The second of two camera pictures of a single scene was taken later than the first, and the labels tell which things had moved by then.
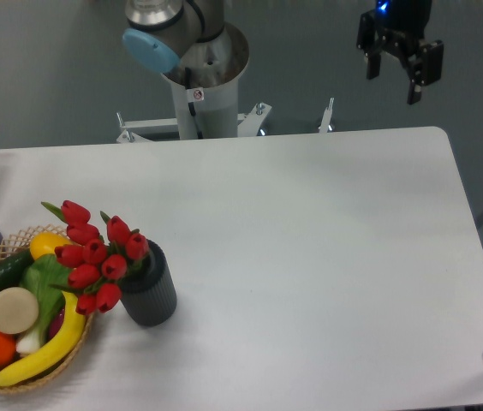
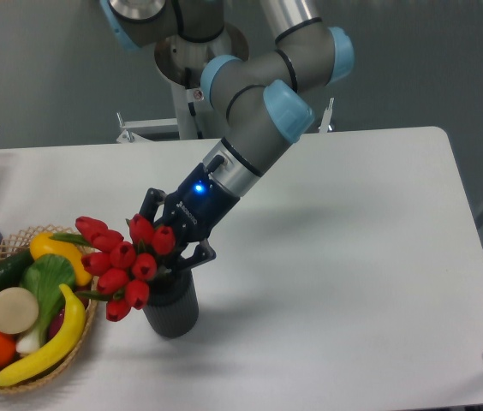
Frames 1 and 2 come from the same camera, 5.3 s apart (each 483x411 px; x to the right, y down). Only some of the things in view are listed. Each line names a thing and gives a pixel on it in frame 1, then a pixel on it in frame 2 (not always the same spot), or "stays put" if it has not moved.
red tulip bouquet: x=96 y=265 → x=122 y=265
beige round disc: x=14 y=310 stays put
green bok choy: x=46 y=278 stays put
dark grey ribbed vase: x=148 y=296 → x=173 y=306
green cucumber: x=2 y=274 stays put
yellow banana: x=68 y=337 stays put
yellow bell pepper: x=46 y=242 stays put
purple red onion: x=56 y=323 stays put
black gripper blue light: x=401 y=25 → x=193 y=212
